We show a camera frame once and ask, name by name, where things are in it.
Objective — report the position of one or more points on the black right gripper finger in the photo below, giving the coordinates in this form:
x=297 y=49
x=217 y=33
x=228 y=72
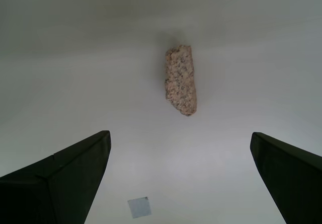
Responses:
x=294 y=181
x=50 y=188

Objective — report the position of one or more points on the grey tape marker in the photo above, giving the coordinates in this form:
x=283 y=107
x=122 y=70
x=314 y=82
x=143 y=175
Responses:
x=140 y=207

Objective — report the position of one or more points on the speckled pinkish rock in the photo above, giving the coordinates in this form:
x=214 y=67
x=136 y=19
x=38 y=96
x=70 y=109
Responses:
x=180 y=83

